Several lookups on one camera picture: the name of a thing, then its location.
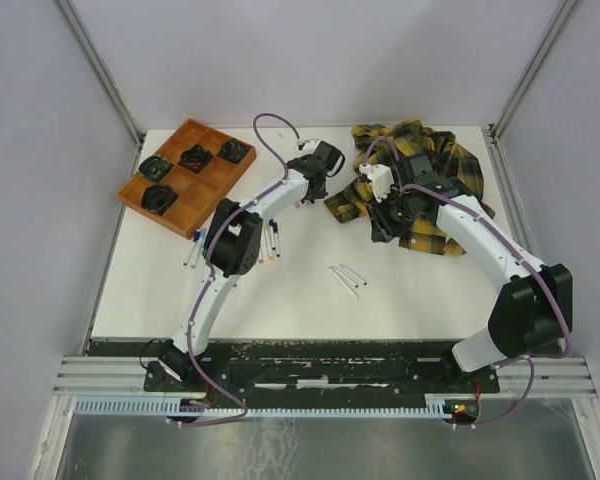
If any green black cable coil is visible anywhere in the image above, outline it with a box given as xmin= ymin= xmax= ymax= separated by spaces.
xmin=138 ymin=154 xmax=175 ymax=182

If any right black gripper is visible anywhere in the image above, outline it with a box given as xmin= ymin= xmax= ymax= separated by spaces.
xmin=363 ymin=187 xmax=420 ymax=244

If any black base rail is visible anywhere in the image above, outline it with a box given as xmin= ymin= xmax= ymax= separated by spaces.
xmin=139 ymin=339 xmax=500 ymax=409

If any yellow cap marker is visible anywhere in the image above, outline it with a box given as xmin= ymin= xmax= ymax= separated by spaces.
xmin=263 ymin=222 xmax=276 ymax=261

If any white cable duct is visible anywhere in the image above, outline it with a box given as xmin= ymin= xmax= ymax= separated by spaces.
xmin=73 ymin=395 xmax=451 ymax=420

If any pink cap white marker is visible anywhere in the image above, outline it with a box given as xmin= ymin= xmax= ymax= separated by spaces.
xmin=329 ymin=267 xmax=359 ymax=300

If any black cap marker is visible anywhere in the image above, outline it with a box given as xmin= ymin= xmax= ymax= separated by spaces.
xmin=340 ymin=264 xmax=367 ymax=285
xmin=272 ymin=222 xmax=281 ymax=257

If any dark green cable coil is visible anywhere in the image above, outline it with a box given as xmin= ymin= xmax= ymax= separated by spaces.
xmin=216 ymin=138 xmax=248 ymax=164

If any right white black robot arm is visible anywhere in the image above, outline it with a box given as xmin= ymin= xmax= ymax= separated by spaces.
xmin=359 ymin=154 xmax=573 ymax=391

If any black cable coil front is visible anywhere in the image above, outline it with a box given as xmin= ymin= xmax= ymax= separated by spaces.
xmin=140 ymin=183 xmax=179 ymax=215

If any black cable coil centre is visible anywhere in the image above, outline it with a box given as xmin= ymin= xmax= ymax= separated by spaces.
xmin=179 ymin=143 xmax=214 ymax=174

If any yellow plaid shirt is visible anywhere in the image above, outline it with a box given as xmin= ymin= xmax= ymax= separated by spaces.
xmin=323 ymin=116 xmax=496 ymax=257

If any orange compartment tray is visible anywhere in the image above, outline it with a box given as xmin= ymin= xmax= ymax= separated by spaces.
xmin=118 ymin=119 xmax=256 ymax=239

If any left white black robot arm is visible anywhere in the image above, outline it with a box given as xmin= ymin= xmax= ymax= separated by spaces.
xmin=158 ymin=141 xmax=344 ymax=390

